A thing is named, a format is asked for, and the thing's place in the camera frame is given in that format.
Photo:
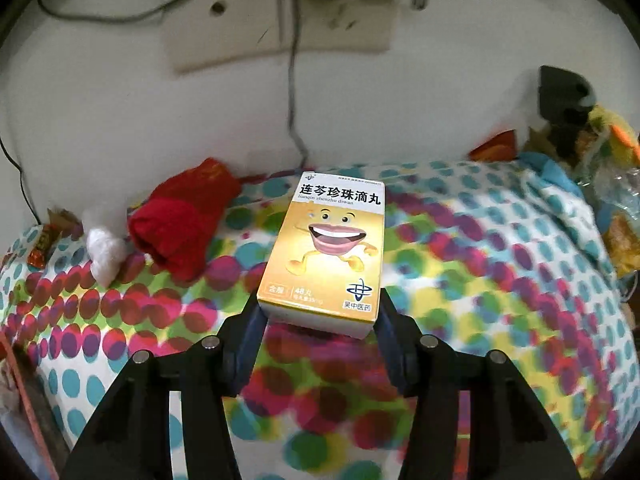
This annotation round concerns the red sock on bed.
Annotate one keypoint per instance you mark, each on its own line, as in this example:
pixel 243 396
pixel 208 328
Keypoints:
pixel 179 219

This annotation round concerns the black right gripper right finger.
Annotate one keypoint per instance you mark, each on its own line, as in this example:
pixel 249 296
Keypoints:
pixel 474 410

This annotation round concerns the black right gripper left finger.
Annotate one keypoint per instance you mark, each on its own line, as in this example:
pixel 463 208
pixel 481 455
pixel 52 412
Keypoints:
pixel 127 436

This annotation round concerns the small candy wrapper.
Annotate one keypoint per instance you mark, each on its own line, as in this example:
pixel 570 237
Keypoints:
pixel 60 221

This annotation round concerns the blue cloth at pillow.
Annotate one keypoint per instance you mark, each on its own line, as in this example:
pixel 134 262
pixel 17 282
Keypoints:
pixel 550 171

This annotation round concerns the red packet by wall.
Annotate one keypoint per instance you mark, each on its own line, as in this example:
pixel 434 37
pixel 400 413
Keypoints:
pixel 501 147

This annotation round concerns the black clamp mount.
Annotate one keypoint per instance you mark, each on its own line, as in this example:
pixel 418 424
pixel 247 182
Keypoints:
pixel 565 100

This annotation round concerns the yellow snack bag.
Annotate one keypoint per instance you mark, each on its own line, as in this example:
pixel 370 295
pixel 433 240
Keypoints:
pixel 623 245

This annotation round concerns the yellow medicine box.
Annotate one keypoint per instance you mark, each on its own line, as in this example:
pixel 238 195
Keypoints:
pixel 325 268

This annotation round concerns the yellow crochet duck toy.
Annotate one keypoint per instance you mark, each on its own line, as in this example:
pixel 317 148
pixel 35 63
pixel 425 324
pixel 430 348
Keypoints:
pixel 608 131

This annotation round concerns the red round tray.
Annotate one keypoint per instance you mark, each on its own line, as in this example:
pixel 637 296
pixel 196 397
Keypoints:
pixel 51 450

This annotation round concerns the clear plastic bag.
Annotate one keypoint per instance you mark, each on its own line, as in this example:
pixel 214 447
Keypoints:
pixel 607 189

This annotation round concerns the white wall socket plate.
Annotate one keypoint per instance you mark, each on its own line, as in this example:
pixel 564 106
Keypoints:
pixel 200 33

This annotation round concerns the polka dot bed sheet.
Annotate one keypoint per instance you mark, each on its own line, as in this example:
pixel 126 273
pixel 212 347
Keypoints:
pixel 483 256

